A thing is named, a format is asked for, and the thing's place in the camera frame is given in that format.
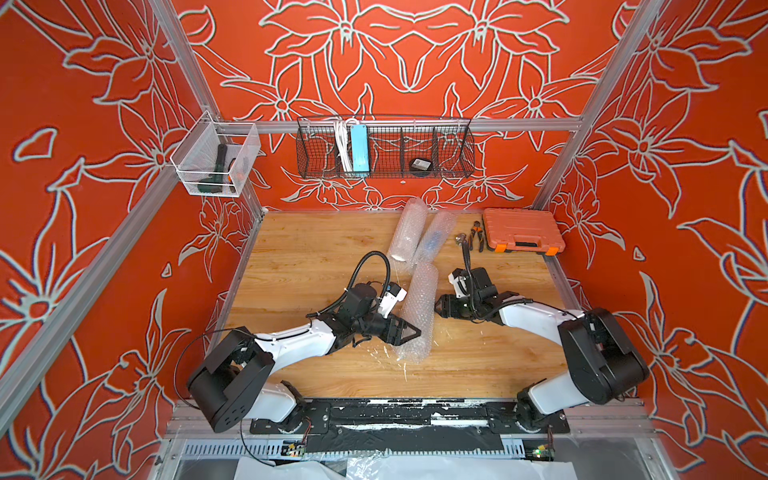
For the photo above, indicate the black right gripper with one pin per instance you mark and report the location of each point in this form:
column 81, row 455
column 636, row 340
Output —
column 447, row 307

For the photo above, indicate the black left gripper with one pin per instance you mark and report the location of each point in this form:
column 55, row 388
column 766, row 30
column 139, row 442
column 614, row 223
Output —
column 398, row 331

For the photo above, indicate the bubble wrap sheet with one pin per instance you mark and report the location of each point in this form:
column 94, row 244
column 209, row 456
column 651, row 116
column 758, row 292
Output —
column 418, row 310

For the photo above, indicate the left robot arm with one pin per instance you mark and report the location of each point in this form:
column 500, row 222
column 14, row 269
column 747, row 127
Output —
column 233, row 381

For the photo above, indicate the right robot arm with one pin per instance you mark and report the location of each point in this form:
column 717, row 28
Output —
column 602, row 362

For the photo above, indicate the orange tool case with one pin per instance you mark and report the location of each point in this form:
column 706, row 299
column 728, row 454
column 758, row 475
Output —
column 514, row 229

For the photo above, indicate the small black device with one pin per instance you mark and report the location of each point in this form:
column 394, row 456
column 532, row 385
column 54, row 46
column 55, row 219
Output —
column 420, row 166

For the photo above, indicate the light blue box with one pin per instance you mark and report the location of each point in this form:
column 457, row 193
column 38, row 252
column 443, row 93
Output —
column 360, row 150

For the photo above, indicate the aluminium horizontal back bar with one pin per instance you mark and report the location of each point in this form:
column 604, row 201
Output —
column 476, row 125

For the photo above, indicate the dark green flashlight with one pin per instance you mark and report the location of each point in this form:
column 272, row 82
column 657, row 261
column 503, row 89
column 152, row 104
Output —
column 215, row 182

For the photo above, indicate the clear acrylic box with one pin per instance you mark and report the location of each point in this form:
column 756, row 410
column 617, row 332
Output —
column 215, row 158

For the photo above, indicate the aluminium left side bar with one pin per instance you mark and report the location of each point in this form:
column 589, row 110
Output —
column 24, row 375

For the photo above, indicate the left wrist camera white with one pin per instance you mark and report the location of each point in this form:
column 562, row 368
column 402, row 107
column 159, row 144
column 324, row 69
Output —
column 393, row 294

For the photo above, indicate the orange handled pliers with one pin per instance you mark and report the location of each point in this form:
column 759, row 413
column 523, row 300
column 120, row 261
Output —
column 477, row 237

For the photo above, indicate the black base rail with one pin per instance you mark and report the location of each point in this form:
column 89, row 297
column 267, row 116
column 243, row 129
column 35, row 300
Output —
column 329, row 428

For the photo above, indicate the black wire basket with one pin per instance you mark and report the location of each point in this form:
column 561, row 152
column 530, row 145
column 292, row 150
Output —
column 326, row 153

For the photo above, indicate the aluminium frame post right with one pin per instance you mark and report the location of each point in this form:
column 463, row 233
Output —
column 619, row 62

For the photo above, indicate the aluminium frame post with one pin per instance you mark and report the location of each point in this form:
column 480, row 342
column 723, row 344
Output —
column 619, row 62
column 171, row 26

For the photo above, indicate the aluminium frame post left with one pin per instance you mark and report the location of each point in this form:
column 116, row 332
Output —
column 171, row 26

